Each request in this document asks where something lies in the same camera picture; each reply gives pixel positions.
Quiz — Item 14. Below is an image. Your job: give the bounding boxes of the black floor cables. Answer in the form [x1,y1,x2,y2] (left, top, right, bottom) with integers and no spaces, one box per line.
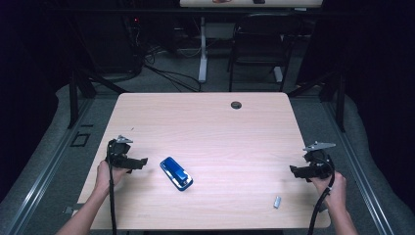
[142,45,203,93]

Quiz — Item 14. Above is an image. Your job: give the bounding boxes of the black metal stand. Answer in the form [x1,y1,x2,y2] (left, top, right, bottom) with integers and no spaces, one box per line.
[67,64,129,130]
[287,69,347,133]

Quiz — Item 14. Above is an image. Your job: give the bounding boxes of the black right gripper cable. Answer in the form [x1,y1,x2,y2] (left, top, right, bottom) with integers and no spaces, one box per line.
[307,156,337,235]

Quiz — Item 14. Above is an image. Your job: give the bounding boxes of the dark computer case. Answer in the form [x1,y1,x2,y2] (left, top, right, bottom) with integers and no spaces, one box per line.
[92,13,145,75]

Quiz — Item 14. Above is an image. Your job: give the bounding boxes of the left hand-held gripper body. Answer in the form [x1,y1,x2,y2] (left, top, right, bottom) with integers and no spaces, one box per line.
[105,134,134,171]

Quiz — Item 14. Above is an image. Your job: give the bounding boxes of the black folding chair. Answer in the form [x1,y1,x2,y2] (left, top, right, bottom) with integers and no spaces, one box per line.
[226,13,303,93]

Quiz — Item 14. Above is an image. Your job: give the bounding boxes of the blue stapler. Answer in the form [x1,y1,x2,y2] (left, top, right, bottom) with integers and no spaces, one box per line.
[159,156,195,193]

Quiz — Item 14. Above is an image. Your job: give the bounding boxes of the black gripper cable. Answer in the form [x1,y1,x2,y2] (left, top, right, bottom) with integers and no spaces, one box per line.
[106,143,118,235]
[307,156,337,235]

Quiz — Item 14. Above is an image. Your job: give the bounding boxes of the person's right hand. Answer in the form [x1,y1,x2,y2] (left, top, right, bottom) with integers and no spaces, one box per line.
[307,170,347,213]

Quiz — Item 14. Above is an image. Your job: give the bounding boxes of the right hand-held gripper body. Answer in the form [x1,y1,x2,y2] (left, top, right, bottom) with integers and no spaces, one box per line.
[301,140,337,181]

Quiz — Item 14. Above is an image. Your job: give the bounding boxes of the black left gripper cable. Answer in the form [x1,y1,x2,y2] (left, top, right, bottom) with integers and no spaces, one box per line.
[106,143,118,235]

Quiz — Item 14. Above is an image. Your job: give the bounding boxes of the white desk leg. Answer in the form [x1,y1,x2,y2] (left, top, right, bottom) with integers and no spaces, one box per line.
[273,66,285,83]
[198,16,208,83]

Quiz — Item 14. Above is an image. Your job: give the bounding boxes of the aluminium floor rail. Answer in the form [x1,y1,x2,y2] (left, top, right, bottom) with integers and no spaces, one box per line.
[322,99,396,235]
[5,97,96,235]

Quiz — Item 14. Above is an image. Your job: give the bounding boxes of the person's left hand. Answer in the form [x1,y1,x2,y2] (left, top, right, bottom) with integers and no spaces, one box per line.
[93,160,132,198]

